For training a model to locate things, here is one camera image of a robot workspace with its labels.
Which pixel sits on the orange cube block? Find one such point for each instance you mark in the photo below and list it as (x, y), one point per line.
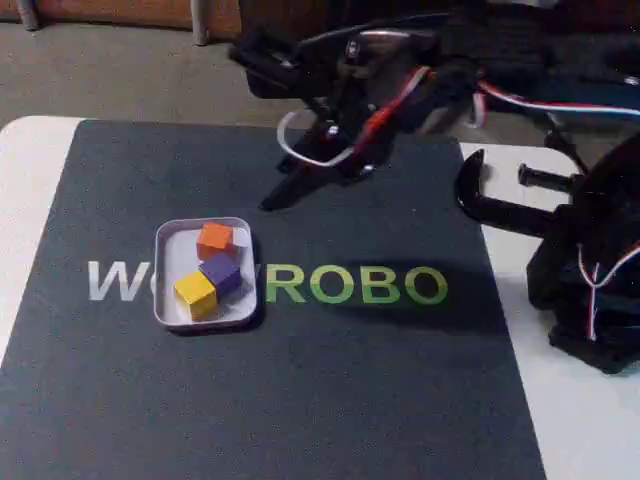
(215, 240)

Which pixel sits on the purple cube block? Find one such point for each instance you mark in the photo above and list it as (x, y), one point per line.
(225, 272)

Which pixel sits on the yellow cube block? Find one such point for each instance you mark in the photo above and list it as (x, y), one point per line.
(195, 295)

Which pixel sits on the white rectangular tray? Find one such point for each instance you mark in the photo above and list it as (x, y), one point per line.
(167, 305)

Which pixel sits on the chrome office chair base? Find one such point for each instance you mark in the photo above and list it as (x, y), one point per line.
(385, 40)

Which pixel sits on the black table clamp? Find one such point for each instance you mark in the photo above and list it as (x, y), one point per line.
(500, 210)

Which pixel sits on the grey metal leg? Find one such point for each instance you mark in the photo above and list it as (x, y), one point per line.
(27, 12)
(201, 22)

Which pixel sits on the dark mat with WOWROBO print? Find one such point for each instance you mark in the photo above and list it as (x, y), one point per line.
(250, 400)

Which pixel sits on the black gripper camera mount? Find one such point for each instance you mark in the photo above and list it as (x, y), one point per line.
(265, 55)

